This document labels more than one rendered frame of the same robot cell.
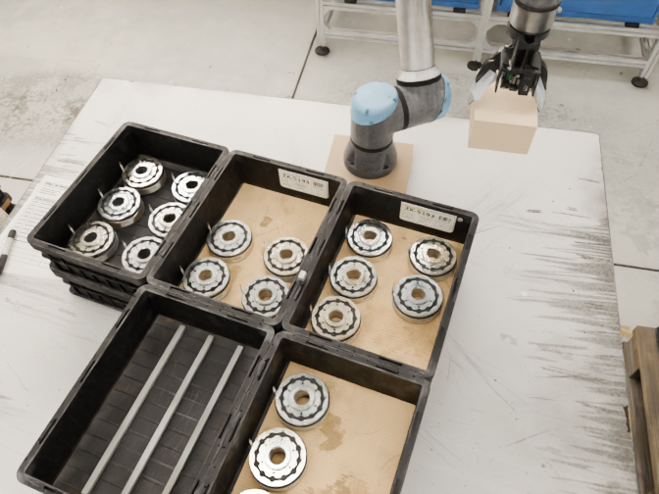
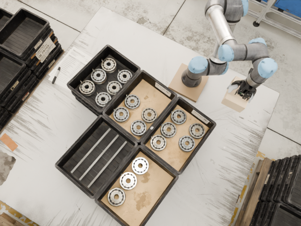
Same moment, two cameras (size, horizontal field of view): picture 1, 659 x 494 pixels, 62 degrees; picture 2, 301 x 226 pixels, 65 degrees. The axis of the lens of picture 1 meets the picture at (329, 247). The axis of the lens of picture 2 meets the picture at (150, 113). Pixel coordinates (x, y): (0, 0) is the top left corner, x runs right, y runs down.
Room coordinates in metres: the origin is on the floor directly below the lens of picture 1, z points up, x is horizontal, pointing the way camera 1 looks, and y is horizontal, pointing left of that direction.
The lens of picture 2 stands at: (0.21, 0.04, 2.32)
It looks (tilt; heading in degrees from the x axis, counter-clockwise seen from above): 71 degrees down; 6
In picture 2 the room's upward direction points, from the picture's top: 9 degrees clockwise
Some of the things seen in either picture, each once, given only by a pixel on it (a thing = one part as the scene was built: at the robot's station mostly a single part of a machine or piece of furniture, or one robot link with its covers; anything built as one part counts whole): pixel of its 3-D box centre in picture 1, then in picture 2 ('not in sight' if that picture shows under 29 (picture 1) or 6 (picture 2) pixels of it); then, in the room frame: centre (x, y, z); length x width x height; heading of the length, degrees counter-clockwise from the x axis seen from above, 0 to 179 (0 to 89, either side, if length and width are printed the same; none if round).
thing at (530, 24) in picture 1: (534, 13); (256, 79); (0.85, -0.37, 1.32); 0.08 x 0.08 x 0.05
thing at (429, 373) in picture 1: (385, 270); (178, 133); (0.60, -0.11, 0.92); 0.40 x 0.30 x 0.02; 157
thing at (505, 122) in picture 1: (502, 111); (237, 94); (0.87, -0.37, 1.08); 0.16 x 0.12 x 0.07; 166
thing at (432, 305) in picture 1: (418, 295); (187, 143); (0.57, -0.18, 0.86); 0.10 x 0.10 x 0.01
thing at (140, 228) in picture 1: (141, 209); (105, 80); (0.84, 0.44, 0.87); 0.40 x 0.30 x 0.11; 157
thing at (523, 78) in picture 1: (521, 56); (247, 87); (0.85, -0.37, 1.24); 0.09 x 0.08 x 0.12; 166
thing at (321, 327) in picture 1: (335, 318); (158, 142); (0.53, -0.01, 0.86); 0.10 x 0.10 x 0.01
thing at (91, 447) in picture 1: (164, 409); (98, 155); (0.35, 0.32, 0.87); 0.40 x 0.30 x 0.11; 157
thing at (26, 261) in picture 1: (47, 223); (71, 67); (0.94, 0.76, 0.70); 0.33 x 0.23 x 0.01; 166
